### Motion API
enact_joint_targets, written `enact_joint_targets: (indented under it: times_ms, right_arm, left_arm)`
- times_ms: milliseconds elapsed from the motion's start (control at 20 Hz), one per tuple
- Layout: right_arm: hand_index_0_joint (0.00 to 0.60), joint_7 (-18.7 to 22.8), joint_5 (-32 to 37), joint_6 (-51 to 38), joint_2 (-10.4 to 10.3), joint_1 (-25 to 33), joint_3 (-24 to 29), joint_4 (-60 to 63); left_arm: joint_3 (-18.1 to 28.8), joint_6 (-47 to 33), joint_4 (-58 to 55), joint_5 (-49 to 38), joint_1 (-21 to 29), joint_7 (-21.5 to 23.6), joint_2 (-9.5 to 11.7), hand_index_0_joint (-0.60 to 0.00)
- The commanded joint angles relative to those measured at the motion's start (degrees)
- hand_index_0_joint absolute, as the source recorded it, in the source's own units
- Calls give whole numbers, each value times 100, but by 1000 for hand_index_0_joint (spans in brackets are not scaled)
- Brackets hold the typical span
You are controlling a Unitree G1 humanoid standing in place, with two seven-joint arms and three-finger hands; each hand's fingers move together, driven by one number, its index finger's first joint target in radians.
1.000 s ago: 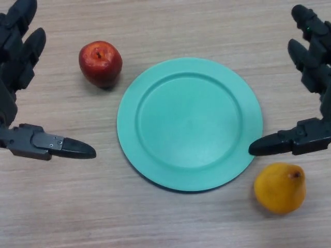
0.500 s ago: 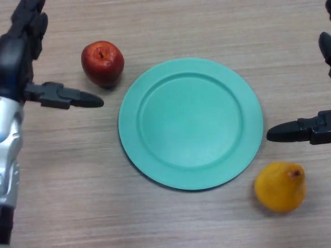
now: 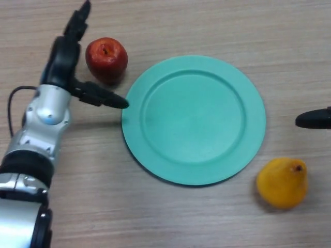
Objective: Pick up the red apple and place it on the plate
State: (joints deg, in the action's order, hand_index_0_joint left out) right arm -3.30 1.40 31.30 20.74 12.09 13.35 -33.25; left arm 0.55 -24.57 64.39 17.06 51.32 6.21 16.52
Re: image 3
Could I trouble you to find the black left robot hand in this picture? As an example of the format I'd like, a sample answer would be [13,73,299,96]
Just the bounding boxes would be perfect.
[40,0,130,110]

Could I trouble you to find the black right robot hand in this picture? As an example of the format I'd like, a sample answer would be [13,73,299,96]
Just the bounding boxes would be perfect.
[295,105,331,130]

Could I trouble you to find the red apple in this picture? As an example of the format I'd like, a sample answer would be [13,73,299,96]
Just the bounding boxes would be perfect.
[85,37,129,85]

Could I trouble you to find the green round plate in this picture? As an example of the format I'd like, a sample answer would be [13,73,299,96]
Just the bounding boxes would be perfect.
[121,55,267,187]

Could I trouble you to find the yellow pear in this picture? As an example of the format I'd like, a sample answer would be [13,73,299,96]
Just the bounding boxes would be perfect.
[256,157,309,210]

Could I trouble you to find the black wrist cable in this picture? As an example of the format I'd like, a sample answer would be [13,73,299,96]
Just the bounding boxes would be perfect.
[7,86,38,136]

